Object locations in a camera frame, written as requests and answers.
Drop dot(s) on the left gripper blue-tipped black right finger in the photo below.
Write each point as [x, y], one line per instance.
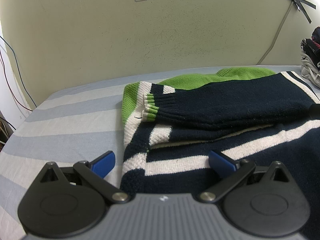
[226, 167]

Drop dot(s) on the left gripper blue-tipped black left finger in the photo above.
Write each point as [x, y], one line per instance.
[100, 167]

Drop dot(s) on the green navy white knit sweater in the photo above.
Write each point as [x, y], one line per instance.
[170, 128]

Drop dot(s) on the pile of dark patterned clothes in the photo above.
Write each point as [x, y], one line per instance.
[311, 47]

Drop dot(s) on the blue white striped bed sheet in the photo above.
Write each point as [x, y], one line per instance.
[83, 122]

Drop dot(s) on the white garment under pile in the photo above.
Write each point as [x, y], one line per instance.
[309, 70]

